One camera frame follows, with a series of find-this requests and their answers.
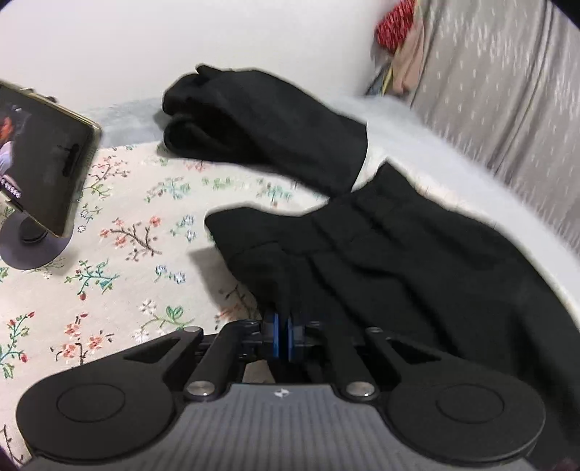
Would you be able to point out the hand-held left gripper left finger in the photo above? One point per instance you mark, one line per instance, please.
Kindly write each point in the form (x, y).
(273, 336)

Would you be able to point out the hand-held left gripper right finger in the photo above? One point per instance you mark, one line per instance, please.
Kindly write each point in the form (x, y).
(292, 337)

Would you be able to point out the black pants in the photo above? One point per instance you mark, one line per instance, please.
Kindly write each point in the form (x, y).
(408, 253)

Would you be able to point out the floral printed blanket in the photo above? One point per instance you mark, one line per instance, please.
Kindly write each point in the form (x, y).
(136, 226)

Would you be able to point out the black folded garment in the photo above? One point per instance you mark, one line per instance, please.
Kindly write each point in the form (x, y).
(272, 122)

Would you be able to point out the round grey phone stand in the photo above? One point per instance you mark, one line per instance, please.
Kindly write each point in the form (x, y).
(31, 249)

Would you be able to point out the dark patterned hanging cloth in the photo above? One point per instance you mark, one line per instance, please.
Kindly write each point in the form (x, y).
(378, 81)

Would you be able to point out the smartphone with lit screen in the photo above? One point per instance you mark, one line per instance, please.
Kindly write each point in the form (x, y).
(36, 158)

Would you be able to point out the beige hanging cloth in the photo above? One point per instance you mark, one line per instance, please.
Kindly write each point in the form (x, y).
(410, 63)

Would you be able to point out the grey patterned curtain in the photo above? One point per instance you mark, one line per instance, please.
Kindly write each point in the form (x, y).
(507, 90)

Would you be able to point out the red patterned cloth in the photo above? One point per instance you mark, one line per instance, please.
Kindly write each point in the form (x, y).
(395, 25)

